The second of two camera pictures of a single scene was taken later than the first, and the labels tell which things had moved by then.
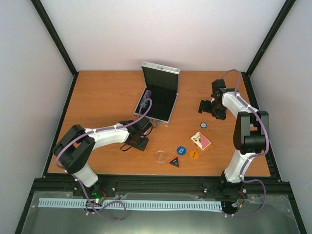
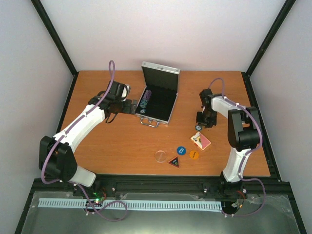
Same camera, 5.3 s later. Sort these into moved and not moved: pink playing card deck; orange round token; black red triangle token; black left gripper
Moved: black left gripper
Not moved: orange round token; pink playing card deck; black red triangle token
